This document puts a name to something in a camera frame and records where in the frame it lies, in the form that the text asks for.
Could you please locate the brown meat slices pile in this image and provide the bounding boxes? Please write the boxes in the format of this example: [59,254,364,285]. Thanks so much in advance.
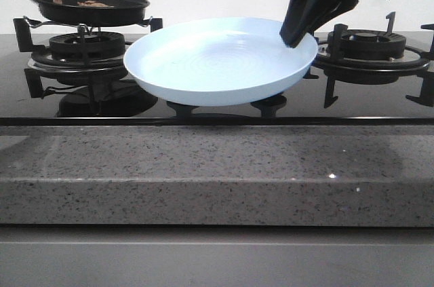
[52,0,113,8]

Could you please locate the black frying pan green handle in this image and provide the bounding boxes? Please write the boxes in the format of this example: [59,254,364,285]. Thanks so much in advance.
[30,0,150,27]

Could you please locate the light blue plate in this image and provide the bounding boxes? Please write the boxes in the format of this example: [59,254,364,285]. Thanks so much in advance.
[123,18,318,107]

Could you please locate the black right gas burner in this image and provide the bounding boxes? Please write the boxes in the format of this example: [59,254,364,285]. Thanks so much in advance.
[340,29,406,61]

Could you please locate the black gas burner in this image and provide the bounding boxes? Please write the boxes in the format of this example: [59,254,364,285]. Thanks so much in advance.
[49,31,125,62]
[340,29,406,61]

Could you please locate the black right pan support grate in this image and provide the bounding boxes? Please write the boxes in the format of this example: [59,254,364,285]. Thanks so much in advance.
[313,12,433,108]

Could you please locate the black pan support grate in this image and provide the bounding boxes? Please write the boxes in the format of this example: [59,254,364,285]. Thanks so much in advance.
[12,17,163,99]
[313,12,433,108]

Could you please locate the black left pan support grate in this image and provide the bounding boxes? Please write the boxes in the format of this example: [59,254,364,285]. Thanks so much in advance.
[12,17,163,99]

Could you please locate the black glass gas cooktop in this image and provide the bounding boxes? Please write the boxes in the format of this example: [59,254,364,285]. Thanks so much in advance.
[1,35,433,126]

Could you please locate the black left gas burner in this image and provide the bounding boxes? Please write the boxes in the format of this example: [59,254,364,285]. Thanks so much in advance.
[49,31,125,62]

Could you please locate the grey cabinet front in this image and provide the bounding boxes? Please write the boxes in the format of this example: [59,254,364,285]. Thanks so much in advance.
[1,226,433,286]

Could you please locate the wire pan reducer ring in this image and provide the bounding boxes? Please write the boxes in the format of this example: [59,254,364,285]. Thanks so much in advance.
[23,15,154,37]

